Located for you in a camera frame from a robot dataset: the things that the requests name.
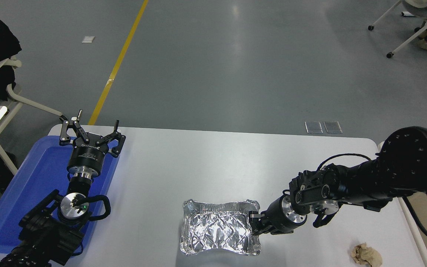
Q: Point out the clear rectangular floor plate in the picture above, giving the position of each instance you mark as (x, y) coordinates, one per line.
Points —
(313, 127)
(333, 127)

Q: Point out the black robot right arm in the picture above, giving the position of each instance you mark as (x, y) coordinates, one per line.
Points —
(402, 167)

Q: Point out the small white floor tag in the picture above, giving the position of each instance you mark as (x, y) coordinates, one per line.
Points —
(88, 39)

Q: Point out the blue plastic tray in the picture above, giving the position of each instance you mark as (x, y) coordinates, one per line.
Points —
(32, 178)

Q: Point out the crumpled tan paper ball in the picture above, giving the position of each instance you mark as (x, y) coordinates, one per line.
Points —
(365, 255)

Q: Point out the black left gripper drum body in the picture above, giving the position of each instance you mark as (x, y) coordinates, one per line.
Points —
(87, 157)

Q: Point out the white-framed chair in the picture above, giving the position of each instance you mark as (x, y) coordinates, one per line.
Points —
(24, 100)

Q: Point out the white wheeled chair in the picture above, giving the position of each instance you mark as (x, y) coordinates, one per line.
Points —
(410, 39)

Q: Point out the crinkled silver foil tray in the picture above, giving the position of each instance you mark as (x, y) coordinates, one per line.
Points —
(217, 230)

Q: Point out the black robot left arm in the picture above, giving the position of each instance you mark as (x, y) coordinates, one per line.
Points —
(39, 237)

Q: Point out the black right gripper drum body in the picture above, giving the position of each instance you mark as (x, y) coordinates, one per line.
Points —
(274, 220)

